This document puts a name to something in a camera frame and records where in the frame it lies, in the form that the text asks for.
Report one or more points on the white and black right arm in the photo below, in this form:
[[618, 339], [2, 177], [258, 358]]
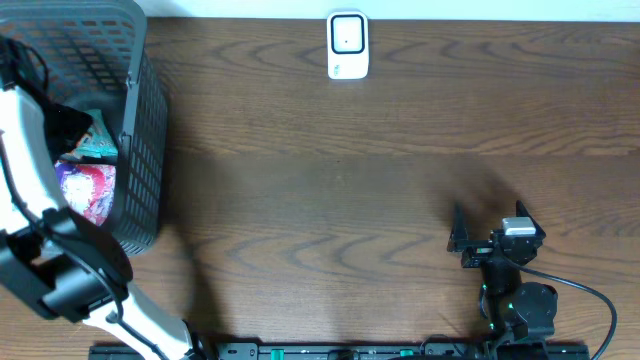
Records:
[[518, 311]]

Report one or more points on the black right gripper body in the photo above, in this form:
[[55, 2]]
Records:
[[478, 255]]

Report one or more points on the red purple snack bag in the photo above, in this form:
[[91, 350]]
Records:
[[88, 188]]

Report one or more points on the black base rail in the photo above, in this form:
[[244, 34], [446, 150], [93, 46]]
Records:
[[439, 349]]

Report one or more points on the teal snack wrapper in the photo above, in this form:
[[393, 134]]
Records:
[[96, 144]]

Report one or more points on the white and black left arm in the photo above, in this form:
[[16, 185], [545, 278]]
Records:
[[54, 260]]

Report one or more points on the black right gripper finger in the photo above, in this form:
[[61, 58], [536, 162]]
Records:
[[525, 221], [459, 238]]

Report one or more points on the white barcode scanner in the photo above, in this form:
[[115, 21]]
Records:
[[347, 38]]

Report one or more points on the dark grey plastic basket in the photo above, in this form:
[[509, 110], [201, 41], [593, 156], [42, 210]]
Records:
[[95, 54]]

